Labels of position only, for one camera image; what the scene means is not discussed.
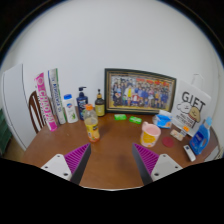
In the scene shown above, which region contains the brown wooden chair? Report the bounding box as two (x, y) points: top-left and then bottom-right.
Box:
(28, 90), (51, 134)

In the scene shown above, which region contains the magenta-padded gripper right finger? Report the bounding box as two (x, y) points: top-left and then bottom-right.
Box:
(132, 143), (183, 186)

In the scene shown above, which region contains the white and green shuttlecock tube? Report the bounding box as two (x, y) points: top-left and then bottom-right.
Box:
(47, 68), (67, 125)

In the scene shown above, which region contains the dark blue pump bottle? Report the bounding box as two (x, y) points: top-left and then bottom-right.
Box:
(76, 86), (89, 121)

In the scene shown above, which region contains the flat round red coaster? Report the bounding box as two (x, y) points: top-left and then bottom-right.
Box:
(162, 136), (175, 148)

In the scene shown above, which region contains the blue detergent bottle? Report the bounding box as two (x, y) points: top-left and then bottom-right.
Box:
(189, 116), (213, 156)

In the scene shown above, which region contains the small white snack packet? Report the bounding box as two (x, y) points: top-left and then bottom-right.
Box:
(169, 128), (185, 142)

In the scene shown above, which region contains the dark amber yellow-label bottle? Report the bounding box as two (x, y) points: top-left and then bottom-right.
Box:
(94, 88), (106, 117)

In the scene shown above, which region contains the pink and yellow mug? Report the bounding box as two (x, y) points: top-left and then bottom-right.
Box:
(139, 121), (162, 148)

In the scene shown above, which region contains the framed group photo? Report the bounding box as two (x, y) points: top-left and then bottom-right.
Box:
(103, 68), (177, 116)

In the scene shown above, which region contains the white shampoo bottle blue cap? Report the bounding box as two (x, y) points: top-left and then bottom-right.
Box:
(62, 93), (80, 124)

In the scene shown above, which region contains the orange juice bottle orange cap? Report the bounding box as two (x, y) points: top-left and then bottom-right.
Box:
(83, 103), (101, 144)

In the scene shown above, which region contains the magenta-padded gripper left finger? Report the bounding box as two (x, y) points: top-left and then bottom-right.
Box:
(40, 143), (92, 185)

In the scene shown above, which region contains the small white remote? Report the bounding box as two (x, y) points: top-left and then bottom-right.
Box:
(183, 144), (197, 163)

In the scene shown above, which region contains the white printed gift bag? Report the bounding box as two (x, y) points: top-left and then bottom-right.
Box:
(171, 73), (212, 138)

